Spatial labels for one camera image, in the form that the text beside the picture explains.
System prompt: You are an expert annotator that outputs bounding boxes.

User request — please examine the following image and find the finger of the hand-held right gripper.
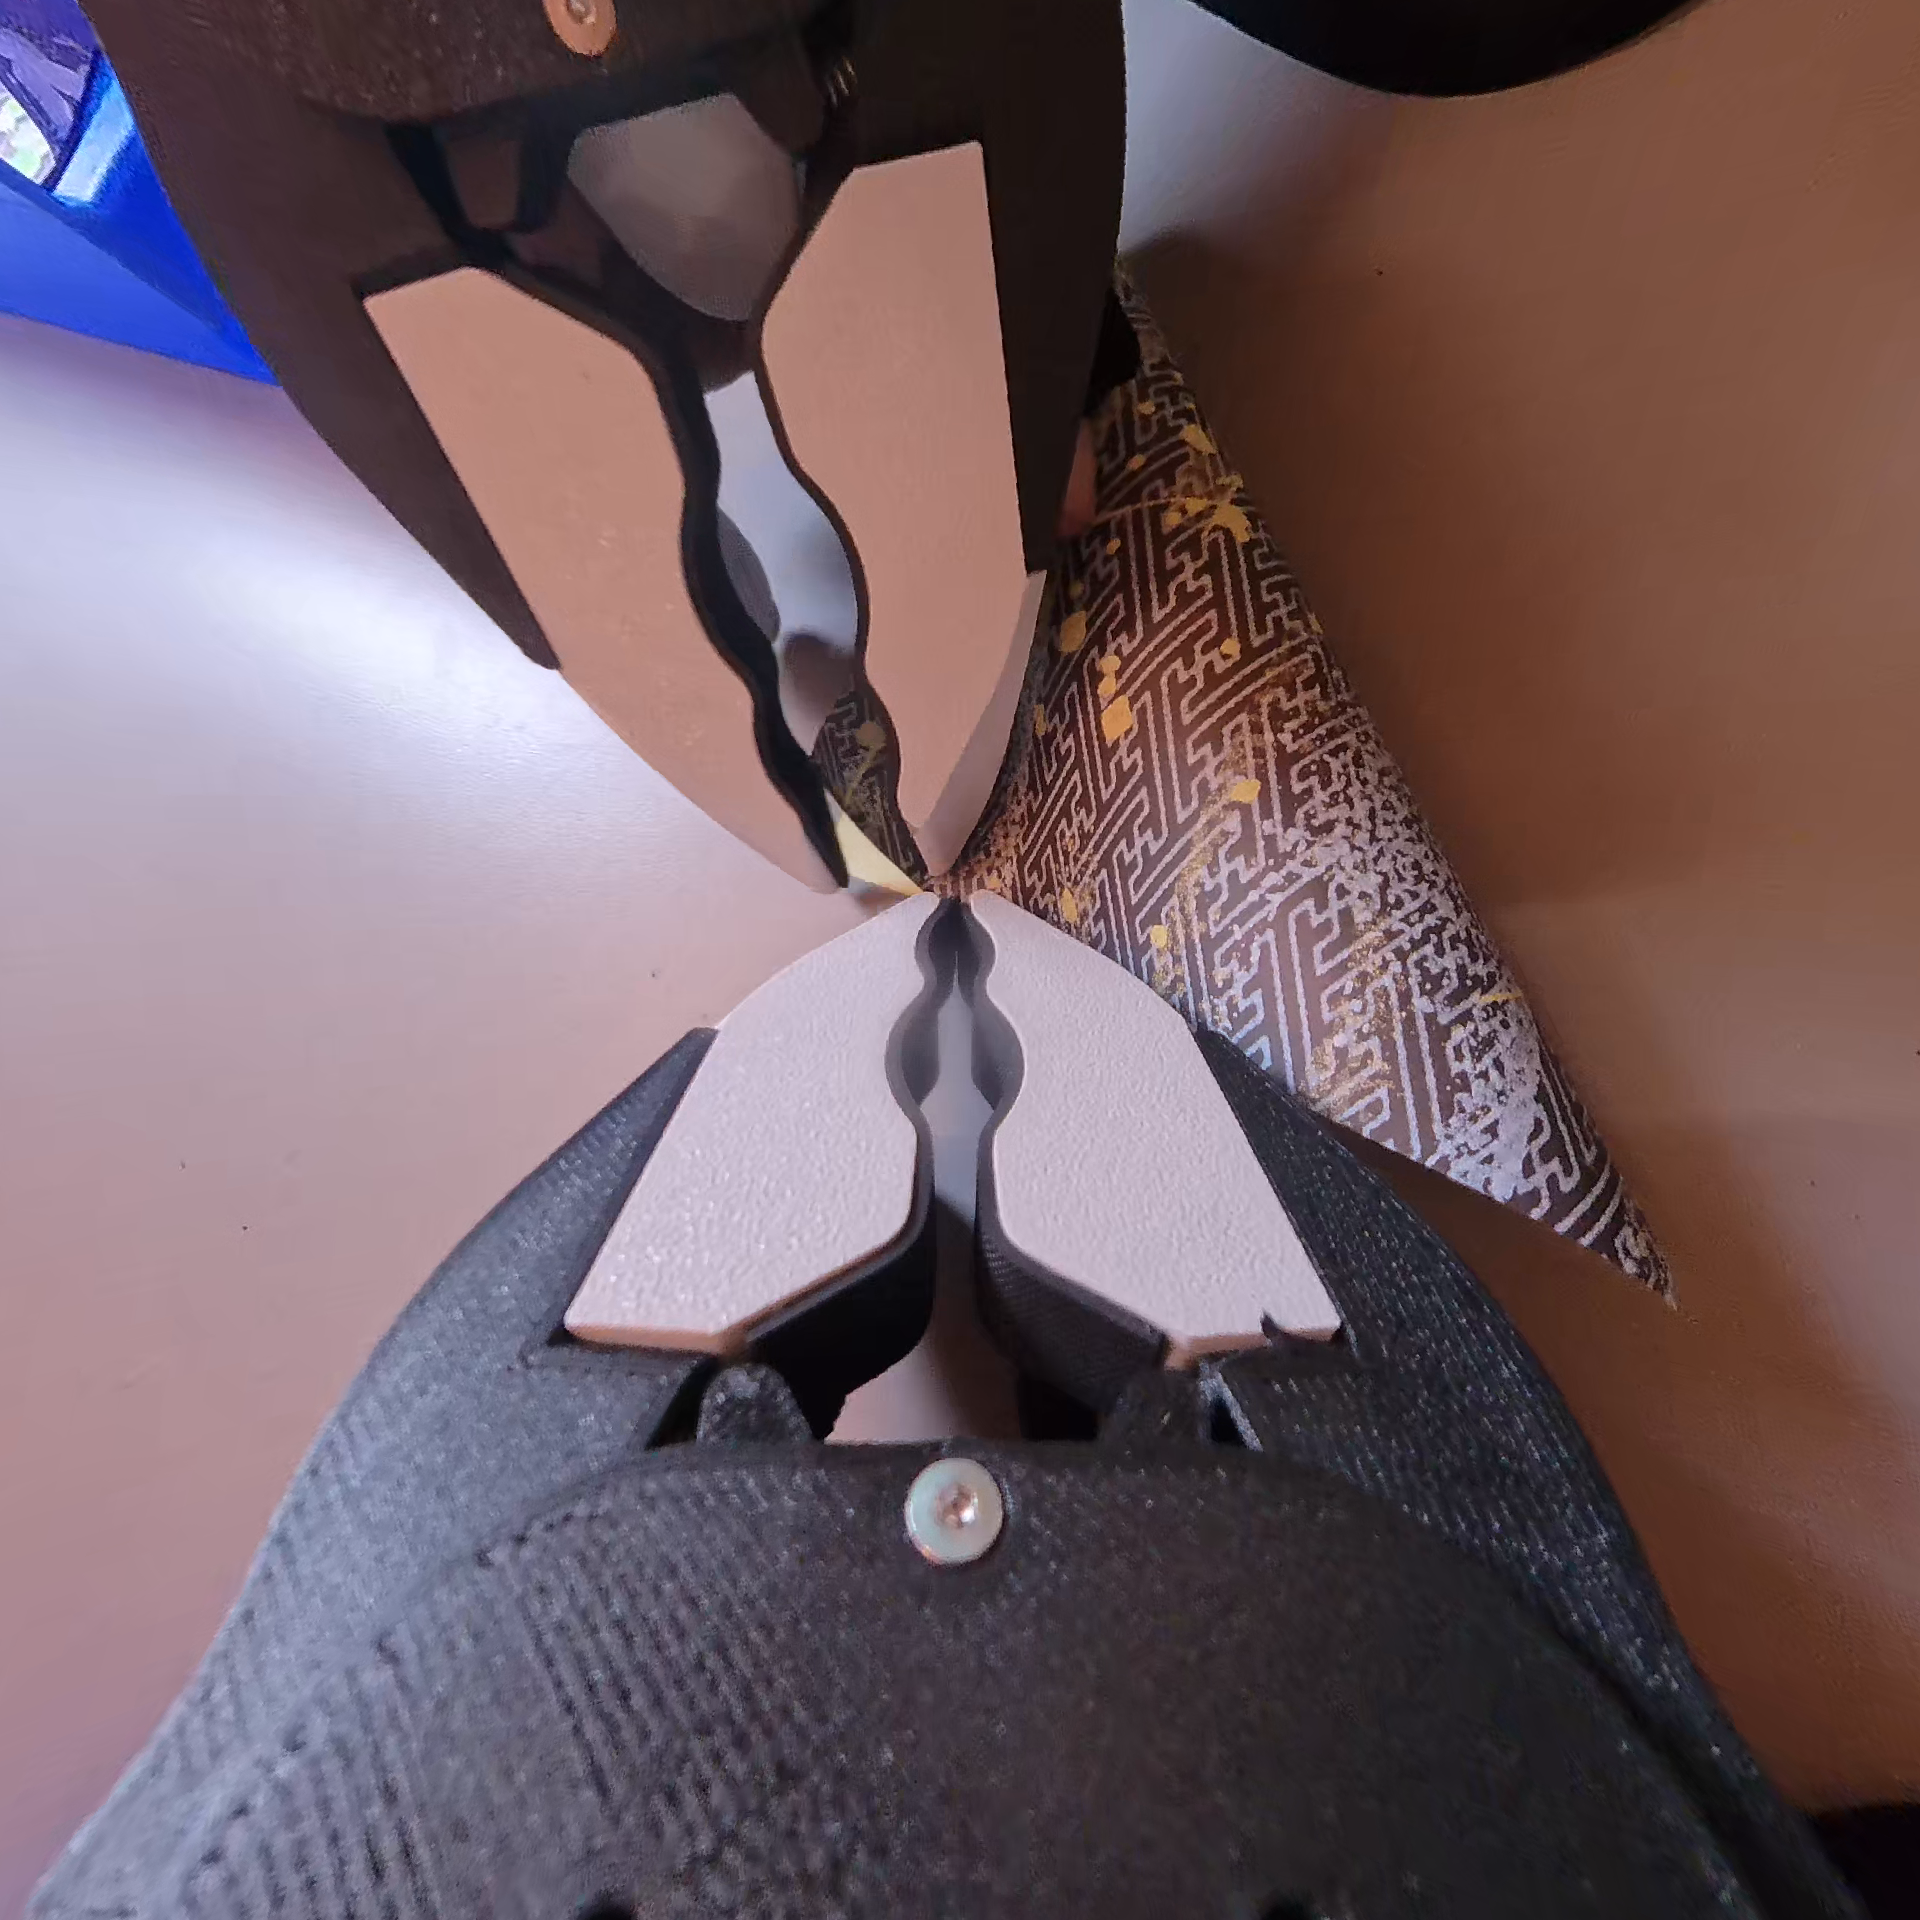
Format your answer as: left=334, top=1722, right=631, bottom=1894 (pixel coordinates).
left=362, top=255, right=847, bottom=897
left=755, top=136, right=1051, bottom=880

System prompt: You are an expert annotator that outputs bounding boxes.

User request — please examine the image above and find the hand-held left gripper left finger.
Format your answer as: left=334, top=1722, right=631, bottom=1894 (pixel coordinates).
left=565, top=897, right=955, bottom=1435

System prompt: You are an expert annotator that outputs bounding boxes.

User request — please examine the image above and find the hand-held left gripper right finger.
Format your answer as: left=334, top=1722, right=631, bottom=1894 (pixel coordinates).
left=959, top=893, right=1347, bottom=1435

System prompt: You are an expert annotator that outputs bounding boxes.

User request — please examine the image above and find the blue plastic bin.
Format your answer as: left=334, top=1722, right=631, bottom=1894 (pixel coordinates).
left=0, top=0, right=279, bottom=386

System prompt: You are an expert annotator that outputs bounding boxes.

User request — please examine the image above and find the yellow backed black patterned paper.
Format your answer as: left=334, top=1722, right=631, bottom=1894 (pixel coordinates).
left=811, top=257, right=1676, bottom=1302

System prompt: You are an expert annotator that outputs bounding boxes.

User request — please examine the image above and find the black textured pad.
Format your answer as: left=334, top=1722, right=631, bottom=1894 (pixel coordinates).
left=1184, top=0, right=1718, bottom=102

